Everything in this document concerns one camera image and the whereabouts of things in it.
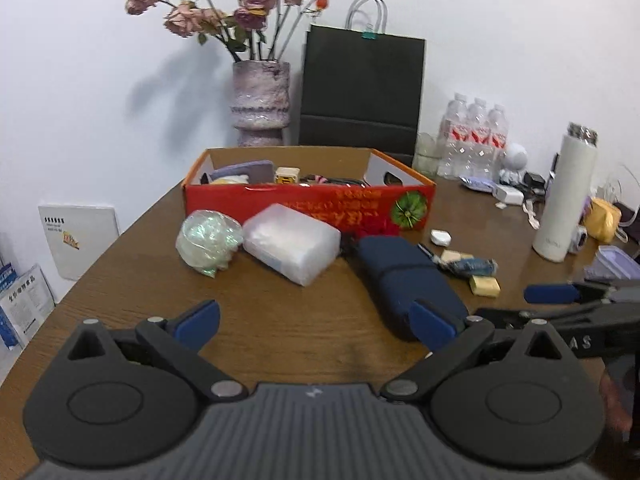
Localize black cables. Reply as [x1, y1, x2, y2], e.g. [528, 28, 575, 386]
[300, 173, 369, 187]

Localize white charger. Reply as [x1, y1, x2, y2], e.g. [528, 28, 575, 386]
[492, 183, 525, 206]

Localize iridescent ball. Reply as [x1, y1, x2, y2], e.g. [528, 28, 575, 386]
[175, 209, 245, 279]

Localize person's right hand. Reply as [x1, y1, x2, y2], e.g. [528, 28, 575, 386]
[600, 361, 640, 441]

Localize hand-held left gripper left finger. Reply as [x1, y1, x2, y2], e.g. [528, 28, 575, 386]
[67, 299, 249, 403]

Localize red cardboard box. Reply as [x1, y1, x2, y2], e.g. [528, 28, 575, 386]
[181, 146, 438, 237]

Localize black paper bag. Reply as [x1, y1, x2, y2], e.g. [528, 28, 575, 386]
[298, 0, 427, 169]

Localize clear glass jar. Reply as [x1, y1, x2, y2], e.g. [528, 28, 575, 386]
[413, 132, 441, 179]

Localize white plastic tissue pack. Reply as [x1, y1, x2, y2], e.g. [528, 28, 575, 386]
[242, 203, 342, 288]

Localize purple foil packet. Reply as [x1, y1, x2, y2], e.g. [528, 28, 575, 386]
[458, 175, 501, 192]

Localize white astronaut figure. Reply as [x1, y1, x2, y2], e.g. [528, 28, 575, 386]
[498, 142, 531, 186]

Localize yellow pouch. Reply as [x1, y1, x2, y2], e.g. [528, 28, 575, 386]
[583, 197, 623, 242]

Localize yellow rectangular block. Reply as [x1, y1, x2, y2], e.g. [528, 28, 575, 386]
[468, 275, 501, 297]

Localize mottled pink ceramic vase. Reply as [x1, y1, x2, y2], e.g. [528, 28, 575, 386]
[229, 60, 292, 149]

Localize clear water bottle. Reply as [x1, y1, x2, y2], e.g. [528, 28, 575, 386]
[437, 92, 471, 181]
[486, 103, 510, 183]
[462, 97, 490, 181]

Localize navy blue pouch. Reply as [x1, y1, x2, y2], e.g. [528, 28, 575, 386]
[352, 235, 470, 344]

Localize white wall panel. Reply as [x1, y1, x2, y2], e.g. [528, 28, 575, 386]
[38, 203, 121, 281]

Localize purple pouch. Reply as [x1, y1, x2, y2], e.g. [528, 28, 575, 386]
[209, 160, 276, 185]

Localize purple lidded container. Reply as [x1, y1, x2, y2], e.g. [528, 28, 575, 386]
[584, 244, 640, 281]

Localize white thermos bottle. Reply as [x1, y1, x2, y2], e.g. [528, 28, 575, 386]
[532, 121, 600, 264]

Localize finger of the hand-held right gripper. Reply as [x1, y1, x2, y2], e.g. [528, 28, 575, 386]
[523, 280, 621, 306]
[473, 308, 577, 332]

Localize wooden desktop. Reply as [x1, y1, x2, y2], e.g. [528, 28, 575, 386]
[0, 147, 640, 480]

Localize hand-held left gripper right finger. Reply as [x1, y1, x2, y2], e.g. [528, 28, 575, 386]
[379, 298, 567, 404]

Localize blue and white box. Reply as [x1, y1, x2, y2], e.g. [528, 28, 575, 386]
[0, 262, 56, 351]

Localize blue snack packet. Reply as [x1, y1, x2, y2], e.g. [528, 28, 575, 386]
[442, 257, 500, 277]

